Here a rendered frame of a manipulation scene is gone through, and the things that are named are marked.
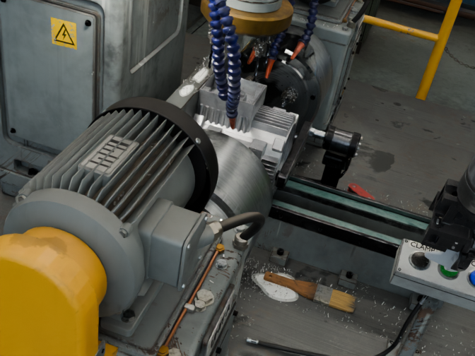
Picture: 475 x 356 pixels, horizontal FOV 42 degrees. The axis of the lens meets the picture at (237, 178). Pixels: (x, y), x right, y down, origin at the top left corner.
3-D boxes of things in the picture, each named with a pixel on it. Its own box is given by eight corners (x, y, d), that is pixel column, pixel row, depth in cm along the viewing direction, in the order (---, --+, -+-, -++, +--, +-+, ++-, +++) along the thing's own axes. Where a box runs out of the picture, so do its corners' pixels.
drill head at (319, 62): (205, 138, 155) (218, 46, 141) (252, 75, 188) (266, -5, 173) (300, 167, 151) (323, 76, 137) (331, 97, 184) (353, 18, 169)
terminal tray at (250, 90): (194, 119, 131) (198, 89, 127) (212, 98, 140) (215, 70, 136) (247, 135, 129) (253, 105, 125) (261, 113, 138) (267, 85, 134)
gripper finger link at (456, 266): (452, 251, 101) (469, 224, 94) (463, 254, 101) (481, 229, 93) (447, 275, 98) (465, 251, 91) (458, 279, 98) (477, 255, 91)
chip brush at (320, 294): (261, 284, 133) (261, 281, 133) (266, 269, 137) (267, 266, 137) (353, 315, 130) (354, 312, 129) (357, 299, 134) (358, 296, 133)
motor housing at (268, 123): (180, 186, 137) (189, 113, 126) (210, 145, 152) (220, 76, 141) (266, 214, 133) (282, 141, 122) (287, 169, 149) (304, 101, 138)
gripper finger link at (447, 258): (418, 257, 106) (434, 231, 98) (453, 268, 104) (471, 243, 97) (415, 273, 104) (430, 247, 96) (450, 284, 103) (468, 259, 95)
